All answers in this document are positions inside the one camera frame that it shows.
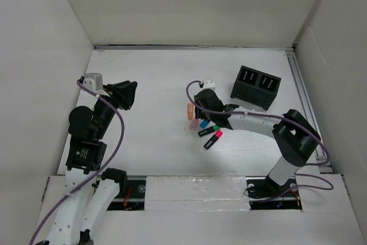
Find aluminium rail edge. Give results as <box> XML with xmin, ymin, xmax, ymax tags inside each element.
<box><xmin>286</xmin><ymin>49</ymin><xmax>334</xmax><ymax>174</ymax></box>
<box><xmin>94</xmin><ymin>44</ymin><xmax>294</xmax><ymax>51</ymax></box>

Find red cap black highlighter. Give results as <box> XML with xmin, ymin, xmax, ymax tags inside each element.
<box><xmin>204</xmin><ymin>130</ymin><xmax>223</xmax><ymax>150</ymax></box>

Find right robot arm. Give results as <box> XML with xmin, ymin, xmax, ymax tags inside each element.
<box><xmin>194</xmin><ymin>88</ymin><xmax>320</xmax><ymax>199</ymax></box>

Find blue cap black highlighter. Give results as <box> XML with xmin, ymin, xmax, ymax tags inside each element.
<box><xmin>200</xmin><ymin>120</ymin><xmax>209</xmax><ymax>129</ymax></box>

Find aluminium rail right edge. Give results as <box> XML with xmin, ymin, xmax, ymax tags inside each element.
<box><xmin>286</xmin><ymin>49</ymin><xmax>334</xmax><ymax>174</ymax></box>

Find aluminium rail back edge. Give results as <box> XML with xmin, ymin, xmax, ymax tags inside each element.
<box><xmin>94</xmin><ymin>44</ymin><xmax>294</xmax><ymax>51</ymax></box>

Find green cap black highlighter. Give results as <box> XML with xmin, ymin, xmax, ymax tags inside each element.
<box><xmin>198</xmin><ymin>125</ymin><xmax>220</xmax><ymax>137</ymax></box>

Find orange highlighter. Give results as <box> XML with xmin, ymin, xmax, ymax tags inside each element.
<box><xmin>187</xmin><ymin>103</ymin><xmax>195</xmax><ymax>120</ymax></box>

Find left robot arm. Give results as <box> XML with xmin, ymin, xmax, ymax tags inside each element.
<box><xmin>40</xmin><ymin>76</ymin><xmax>138</xmax><ymax>244</ymax></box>

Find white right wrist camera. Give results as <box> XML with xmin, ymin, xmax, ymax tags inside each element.
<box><xmin>199</xmin><ymin>79</ymin><xmax>216</xmax><ymax>91</ymax></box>

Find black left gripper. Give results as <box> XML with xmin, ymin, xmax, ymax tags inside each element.
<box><xmin>95</xmin><ymin>80</ymin><xmax>137</xmax><ymax>139</ymax></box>

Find black two-compartment organizer box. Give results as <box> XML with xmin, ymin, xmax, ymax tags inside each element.
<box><xmin>230</xmin><ymin>66</ymin><xmax>282</xmax><ymax>110</ymax></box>

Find pink highlighter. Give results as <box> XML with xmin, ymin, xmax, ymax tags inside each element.
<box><xmin>189</xmin><ymin>119</ymin><xmax>200</xmax><ymax>131</ymax></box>

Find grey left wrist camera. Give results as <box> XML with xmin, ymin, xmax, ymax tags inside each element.
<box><xmin>81</xmin><ymin>73</ymin><xmax>104</xmax><ymax>95</ymax></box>

